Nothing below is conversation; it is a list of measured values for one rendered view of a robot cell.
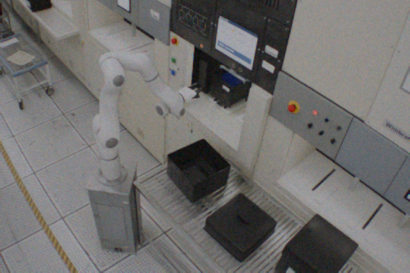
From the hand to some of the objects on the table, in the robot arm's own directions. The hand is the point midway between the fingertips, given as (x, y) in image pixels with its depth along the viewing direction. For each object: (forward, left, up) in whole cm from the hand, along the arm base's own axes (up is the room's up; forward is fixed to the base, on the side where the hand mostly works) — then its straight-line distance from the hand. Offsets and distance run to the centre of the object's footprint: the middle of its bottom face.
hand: (196, 88), depth 223 cm
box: (+70, -93, -43) cm, 124 cm away
